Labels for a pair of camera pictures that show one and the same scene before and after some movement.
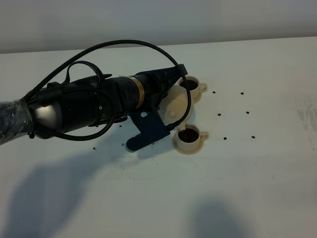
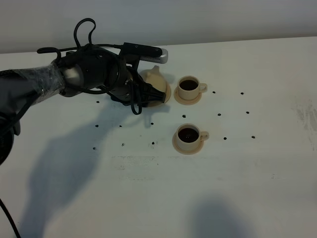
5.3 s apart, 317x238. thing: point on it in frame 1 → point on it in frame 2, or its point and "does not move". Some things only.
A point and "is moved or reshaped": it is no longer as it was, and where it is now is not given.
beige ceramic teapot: x=173 y=104 is moved or reshaped
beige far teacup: x=194 y=85 does not move
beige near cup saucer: x=188 y=152 does not move
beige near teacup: x=189 y=139 does not move
